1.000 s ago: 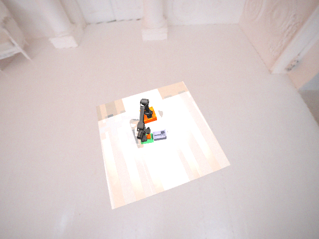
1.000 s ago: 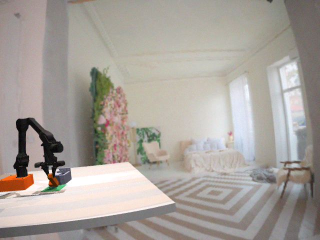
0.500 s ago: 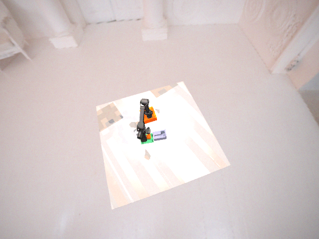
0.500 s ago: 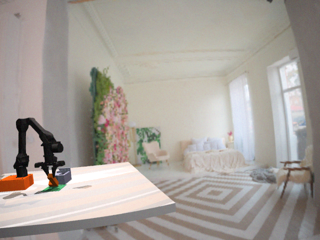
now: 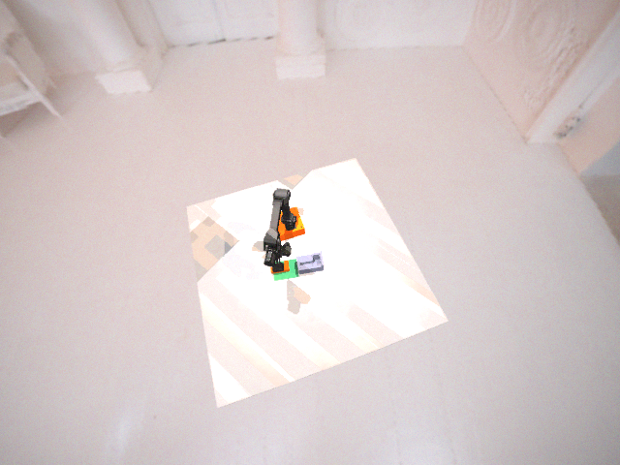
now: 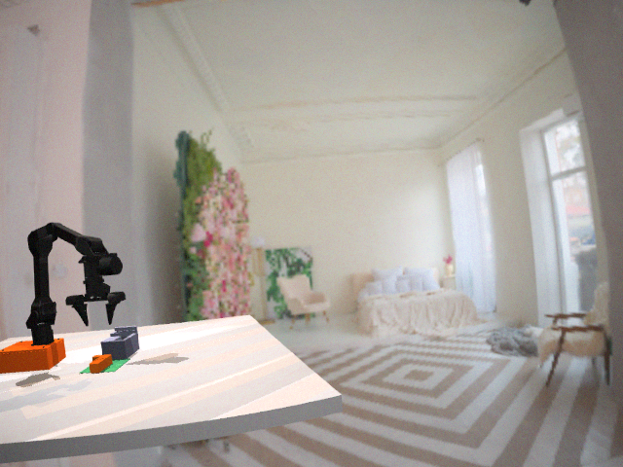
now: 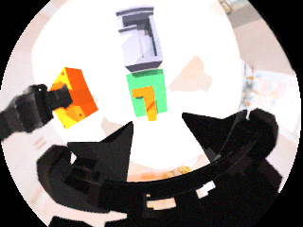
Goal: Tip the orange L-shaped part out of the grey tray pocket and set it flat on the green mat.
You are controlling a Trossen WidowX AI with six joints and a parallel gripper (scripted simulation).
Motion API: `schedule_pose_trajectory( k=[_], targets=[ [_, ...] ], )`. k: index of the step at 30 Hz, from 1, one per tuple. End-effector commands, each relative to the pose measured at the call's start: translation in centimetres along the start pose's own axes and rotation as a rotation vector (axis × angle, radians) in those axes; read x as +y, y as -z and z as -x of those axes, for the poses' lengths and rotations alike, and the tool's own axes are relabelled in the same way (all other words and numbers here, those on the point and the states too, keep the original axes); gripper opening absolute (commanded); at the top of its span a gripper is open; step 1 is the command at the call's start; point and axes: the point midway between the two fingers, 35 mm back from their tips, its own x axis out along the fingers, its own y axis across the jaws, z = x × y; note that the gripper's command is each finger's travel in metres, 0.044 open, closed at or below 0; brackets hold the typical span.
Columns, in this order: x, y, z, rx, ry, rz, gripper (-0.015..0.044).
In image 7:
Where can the orange l-shaped part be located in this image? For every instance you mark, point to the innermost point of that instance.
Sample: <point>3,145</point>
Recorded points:
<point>148,94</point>

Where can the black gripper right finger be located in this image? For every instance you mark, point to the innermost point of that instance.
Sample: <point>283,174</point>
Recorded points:
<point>212,132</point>

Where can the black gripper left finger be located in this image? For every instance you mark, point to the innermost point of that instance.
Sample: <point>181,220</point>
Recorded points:
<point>113,152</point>

